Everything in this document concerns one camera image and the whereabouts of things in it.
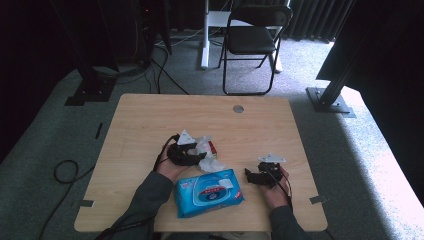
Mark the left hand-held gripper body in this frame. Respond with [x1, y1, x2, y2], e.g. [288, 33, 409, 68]
[166, 129, 208, 167]

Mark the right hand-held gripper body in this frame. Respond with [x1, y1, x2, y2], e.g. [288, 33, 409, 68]
[258, 152, 287, 188]

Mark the white wet wipe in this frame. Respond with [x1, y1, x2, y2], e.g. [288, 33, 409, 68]
[194, 134, 228, 174]

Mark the blue wet wipe pack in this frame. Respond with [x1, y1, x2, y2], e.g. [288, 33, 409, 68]
[173, 168, 245, 219]

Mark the person's left hand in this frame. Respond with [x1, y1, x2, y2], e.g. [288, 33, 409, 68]
[155, 157, 192, 184]

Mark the person's right hand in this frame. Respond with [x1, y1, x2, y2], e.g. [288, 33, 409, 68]
[258, 165, 292, 210]

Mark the grey tape piece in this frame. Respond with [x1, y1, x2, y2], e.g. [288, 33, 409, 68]
[309, 194, 329, 205]

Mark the black metal stand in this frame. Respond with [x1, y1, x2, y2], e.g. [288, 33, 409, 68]
[305, 49, 368, 119]

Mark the black stand with flat base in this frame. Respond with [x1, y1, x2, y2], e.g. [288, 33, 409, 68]
[64, 64, 118, 107]

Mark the dark equipment rack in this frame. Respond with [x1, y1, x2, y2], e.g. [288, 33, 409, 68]
[132, 0, 173, 65]

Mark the black folding chair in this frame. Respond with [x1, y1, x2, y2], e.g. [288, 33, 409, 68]
[218, 4, 294, 97]

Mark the dark pleated curtain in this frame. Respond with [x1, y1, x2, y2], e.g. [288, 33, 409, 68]
[286, 0, 355, 43]

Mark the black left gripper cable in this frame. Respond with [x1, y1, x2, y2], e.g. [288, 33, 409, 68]
[94, 133, 181, 240]

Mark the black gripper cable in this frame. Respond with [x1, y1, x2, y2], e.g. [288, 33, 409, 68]
[266, 166, 294, 212]
[94, 133, 181, 240]

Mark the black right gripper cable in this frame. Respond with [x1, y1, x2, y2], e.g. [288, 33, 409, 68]
[266, 166, 294, 212]

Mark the white floor cable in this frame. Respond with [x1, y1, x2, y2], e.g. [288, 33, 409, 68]
[155, 27, 205, 47]

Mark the looped black floor cable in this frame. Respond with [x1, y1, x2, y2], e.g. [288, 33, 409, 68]
[37, 159, 97, 240]

